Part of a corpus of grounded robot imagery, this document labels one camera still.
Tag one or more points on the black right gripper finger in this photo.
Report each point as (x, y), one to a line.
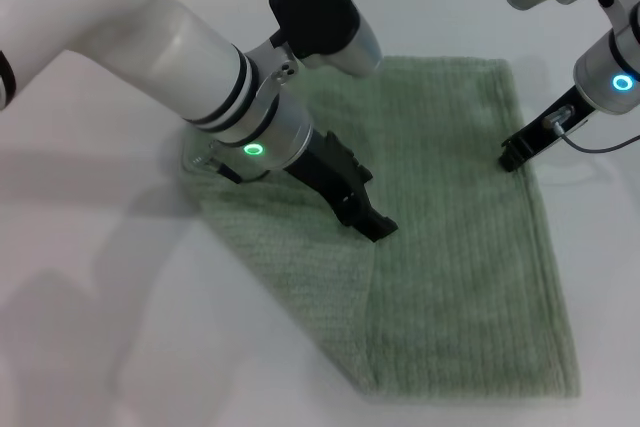
(509, 146)
(511, 162)

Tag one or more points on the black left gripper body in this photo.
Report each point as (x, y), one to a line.
(330, 172)

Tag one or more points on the green ribbed towel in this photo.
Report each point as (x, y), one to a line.
(450, 222)

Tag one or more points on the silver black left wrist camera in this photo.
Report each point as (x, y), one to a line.
(325, 12)

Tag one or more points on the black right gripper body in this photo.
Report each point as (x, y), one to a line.
(542, 136)

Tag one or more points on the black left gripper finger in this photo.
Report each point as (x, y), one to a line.
(367, 232)
(377, 214)

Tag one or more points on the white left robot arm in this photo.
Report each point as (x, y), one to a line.
(150, 47)

